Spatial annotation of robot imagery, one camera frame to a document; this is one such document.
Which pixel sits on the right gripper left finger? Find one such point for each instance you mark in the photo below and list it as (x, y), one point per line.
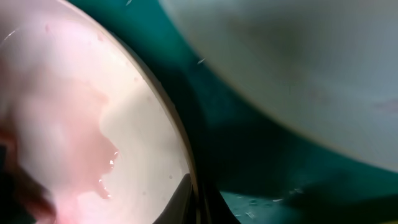
(181, 208)

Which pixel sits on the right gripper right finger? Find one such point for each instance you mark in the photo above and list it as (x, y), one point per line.
(213, 207)

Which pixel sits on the white plate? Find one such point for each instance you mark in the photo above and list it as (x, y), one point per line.
(88, 135)

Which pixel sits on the light blue plate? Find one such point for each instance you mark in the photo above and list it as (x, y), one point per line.
(325, 69)

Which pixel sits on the teal plastic serving tray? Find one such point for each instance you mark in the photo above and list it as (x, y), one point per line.
(265, 173)

